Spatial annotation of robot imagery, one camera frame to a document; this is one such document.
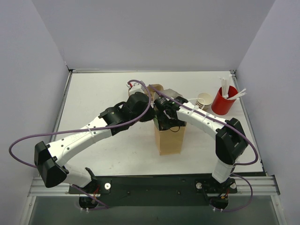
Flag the brown paper bag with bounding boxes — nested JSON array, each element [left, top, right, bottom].
[[154, 89, 197, 155]]

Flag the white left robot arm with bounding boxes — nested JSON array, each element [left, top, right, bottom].
[[34, 92, 155, 193]]

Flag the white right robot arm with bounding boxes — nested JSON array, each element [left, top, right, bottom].
[[154, 96, 248, 183]]

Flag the brown pulp cup carrier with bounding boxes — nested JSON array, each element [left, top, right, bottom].
[[147, 84, 164, 103]]

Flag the stack of paper cups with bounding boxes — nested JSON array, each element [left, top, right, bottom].
[[196, 92, 213, 111]]

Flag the red cylindrical holder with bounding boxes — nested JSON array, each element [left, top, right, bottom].
[[211, 88, 236, 115]]

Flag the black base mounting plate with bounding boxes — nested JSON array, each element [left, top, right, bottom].
[[68, 172, 238, 207]]

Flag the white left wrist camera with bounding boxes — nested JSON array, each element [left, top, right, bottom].
[[127, 82, 145, 96]]

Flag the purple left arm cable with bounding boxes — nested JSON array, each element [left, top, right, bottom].
[[8, 79, 152, 168]]

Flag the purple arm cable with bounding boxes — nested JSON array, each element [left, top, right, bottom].
[[8, 79, 152, 168], [147, 84, 258, 166]]

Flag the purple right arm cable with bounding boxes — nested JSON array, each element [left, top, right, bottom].
[[147, 84, 258, 166]]

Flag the aluminium frame rail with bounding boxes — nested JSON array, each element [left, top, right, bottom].
[[28, 176, 279, 197]]

